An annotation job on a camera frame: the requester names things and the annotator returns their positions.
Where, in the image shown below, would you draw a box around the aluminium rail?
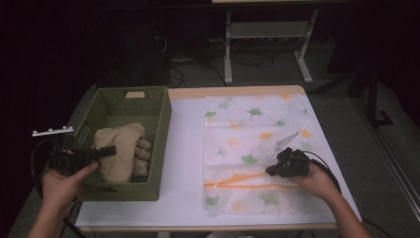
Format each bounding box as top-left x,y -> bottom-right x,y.
350,95 -> 420,222

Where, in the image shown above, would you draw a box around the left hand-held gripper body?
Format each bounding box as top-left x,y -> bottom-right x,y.
31,125 -> 101,178

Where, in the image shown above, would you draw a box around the beige cloth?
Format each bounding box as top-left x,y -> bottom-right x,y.
92,122 -> 153,184

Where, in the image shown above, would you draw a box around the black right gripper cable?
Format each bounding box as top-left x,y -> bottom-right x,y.
301,150 -> 385,238

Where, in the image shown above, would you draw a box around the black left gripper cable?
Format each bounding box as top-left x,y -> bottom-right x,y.
30,138 -> 87,238

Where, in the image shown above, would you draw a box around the black floor cables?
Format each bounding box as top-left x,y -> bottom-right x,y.
164,49 -> 275,87

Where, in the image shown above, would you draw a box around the white metal desk frame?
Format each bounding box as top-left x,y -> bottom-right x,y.
223,9 -> 320,85

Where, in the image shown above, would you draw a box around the person's right hand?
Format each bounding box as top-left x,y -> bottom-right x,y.
289,161 -> 342,203

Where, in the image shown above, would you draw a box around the person's left hand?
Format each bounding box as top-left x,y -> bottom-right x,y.
41,161 -> 100,208

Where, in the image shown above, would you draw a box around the green woven basket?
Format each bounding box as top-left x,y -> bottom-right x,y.
72,85 -> 172,202

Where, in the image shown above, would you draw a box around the black metal stand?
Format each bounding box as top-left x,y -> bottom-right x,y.
313,65 -> 394,129

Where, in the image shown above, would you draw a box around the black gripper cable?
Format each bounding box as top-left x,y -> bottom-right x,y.
30,138 -> 87,238
301,150 -> 385,238

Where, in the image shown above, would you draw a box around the white table sheet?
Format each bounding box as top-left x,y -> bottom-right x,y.
74,94 -> 364,229

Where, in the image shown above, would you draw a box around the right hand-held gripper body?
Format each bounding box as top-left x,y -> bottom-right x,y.
271,131 -> 312,179

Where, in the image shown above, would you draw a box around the leaf print mesh laundry bag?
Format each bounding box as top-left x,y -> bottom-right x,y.
202,93 -> 331,216

